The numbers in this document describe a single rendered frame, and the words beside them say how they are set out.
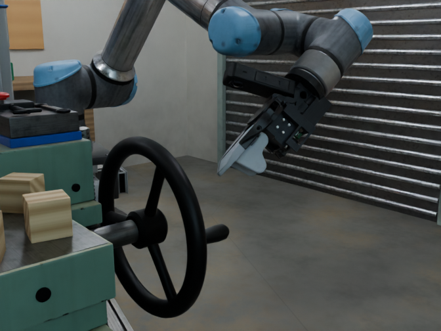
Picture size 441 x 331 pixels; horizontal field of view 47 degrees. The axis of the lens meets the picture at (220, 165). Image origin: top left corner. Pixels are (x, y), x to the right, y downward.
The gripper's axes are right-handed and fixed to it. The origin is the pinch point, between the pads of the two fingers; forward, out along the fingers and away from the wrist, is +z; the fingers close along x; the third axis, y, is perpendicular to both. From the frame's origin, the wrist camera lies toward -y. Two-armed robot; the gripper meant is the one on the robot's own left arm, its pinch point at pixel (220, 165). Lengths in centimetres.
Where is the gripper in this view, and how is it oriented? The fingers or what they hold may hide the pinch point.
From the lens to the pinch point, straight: 76.9
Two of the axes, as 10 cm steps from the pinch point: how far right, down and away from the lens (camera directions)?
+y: 7.4, 6.7, 1.0
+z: -6.2, 7.3, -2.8
